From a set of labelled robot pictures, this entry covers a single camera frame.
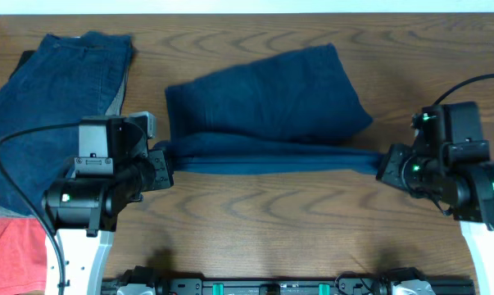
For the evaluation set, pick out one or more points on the black mounting rail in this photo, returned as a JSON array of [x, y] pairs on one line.
[[408, 281]]

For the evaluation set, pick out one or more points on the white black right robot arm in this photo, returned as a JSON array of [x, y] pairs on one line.
[[449, 163]]

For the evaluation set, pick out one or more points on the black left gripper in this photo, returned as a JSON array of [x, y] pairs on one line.
[[163, 166]]

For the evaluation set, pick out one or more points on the navy blue shorts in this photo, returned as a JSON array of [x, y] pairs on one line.
[[293, 112]]

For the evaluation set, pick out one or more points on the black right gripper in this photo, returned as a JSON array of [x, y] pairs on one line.
[[391, 173]]

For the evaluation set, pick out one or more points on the red cloth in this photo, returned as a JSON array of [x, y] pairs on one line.
[[23, 262]]

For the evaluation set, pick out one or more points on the dark blue denim shorts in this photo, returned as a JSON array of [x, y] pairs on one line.
[[64, 80]]

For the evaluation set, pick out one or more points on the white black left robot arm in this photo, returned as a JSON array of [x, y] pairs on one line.
[[113, 168]]

